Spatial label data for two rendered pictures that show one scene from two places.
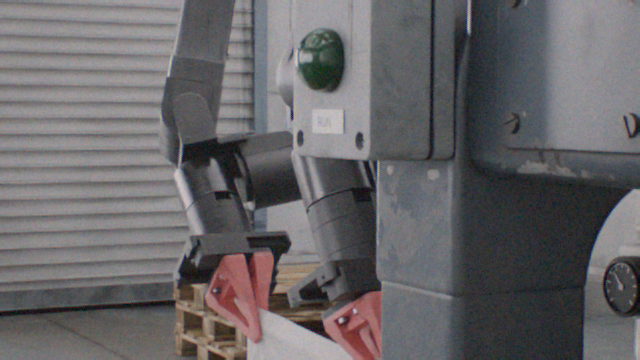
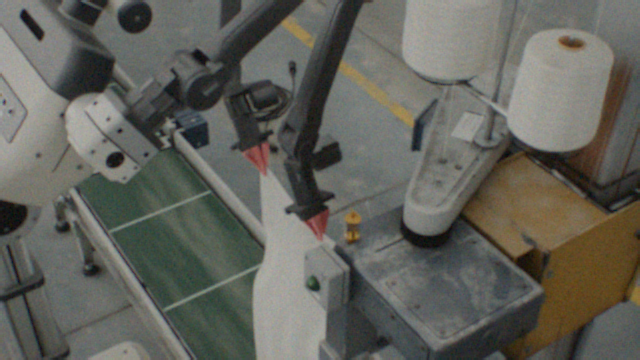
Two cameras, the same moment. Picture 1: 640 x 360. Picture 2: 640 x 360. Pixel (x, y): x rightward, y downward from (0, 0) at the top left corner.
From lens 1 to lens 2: 1.14 m
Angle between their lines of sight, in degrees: 38
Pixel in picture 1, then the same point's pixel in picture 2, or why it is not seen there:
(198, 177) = (235, 107)
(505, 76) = (361, 299)
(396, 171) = not seen: hidden behind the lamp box
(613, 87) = (387, 328)
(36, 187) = not seen: outside the picture
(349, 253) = (305, 202)
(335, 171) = (299, 174)
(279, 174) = (267, 102)
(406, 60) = (336, 292)
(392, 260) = not seen: hidden behind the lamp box
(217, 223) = (245, 130)
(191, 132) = (231, 90)
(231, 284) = (253, 155)
